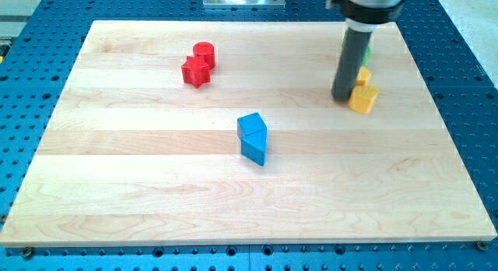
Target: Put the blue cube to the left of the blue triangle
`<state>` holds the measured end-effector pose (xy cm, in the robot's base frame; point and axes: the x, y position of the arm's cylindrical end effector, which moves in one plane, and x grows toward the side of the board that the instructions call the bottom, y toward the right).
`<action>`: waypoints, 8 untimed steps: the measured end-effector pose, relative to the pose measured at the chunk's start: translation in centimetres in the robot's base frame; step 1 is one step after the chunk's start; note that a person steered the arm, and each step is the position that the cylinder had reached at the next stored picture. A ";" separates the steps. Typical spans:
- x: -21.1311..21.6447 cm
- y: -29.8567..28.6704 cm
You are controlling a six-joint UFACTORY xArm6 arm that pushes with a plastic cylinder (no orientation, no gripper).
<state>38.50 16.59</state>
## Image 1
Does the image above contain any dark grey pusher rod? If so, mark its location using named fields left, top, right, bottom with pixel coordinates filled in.
left=331, top=27, right=372, bottom=102

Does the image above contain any wooden board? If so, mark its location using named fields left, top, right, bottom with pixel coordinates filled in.
left=1, top=20, right=496, bottom=247

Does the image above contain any yellow pentagon block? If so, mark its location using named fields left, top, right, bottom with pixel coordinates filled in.
left=348, top=84, right=379, bottom=114

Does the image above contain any blue cube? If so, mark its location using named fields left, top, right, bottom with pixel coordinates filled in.
left=237, top=112, right=267, bottom=139

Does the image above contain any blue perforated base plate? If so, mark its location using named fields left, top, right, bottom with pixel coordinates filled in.
left=1, top=0, right=497, bottom=270

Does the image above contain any small yellow block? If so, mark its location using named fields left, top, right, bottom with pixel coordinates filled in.
left=356, top=66, right=372, bottom=86

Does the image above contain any blue triangle block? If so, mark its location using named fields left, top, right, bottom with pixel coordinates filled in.
left=240, top=130, right=268, bottom=166

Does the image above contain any red cylinder block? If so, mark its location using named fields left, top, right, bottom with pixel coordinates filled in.
left=193, top=41, right=216, bottom=69

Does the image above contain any red star block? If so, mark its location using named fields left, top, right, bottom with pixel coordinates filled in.
left=181, top=56, right=211, bottom=88

